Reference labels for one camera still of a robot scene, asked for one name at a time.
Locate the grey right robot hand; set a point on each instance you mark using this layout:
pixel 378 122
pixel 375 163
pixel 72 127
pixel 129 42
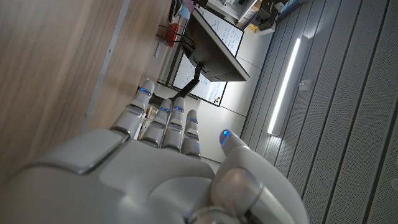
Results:
pixel 140 180

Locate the computer monitor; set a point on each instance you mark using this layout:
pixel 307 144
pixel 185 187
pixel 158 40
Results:
pixel 211 53

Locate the ceiling light strip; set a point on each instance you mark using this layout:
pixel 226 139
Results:
pixel 284 87

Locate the wall whiteboard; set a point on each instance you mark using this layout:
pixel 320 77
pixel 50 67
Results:
pixel 227 32

